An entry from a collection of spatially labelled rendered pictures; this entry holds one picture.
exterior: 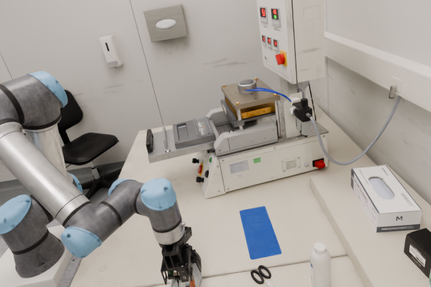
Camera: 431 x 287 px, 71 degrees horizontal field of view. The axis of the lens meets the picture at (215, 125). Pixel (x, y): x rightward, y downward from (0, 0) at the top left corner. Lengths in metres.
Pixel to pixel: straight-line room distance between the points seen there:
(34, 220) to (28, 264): 0.14
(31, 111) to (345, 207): 0.98
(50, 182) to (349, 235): 0.82
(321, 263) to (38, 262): 0.87
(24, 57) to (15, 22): 0.29
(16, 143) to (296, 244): 0.83
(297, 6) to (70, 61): 2.25
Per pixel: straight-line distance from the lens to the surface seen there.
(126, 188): 0.80
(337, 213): 1.10
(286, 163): 1.27
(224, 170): 1.21
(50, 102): 0.93
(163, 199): 0.71
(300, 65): 1.15
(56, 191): 0.77
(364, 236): 1.03
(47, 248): 1.21
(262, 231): 1.10
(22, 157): 0.81
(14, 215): 1.14
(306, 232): 1.09
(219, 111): 1.41
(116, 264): 1.15
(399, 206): 1.04
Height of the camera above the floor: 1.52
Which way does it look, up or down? 24 degrees down
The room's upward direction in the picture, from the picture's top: 11 degrees counter-clockwise
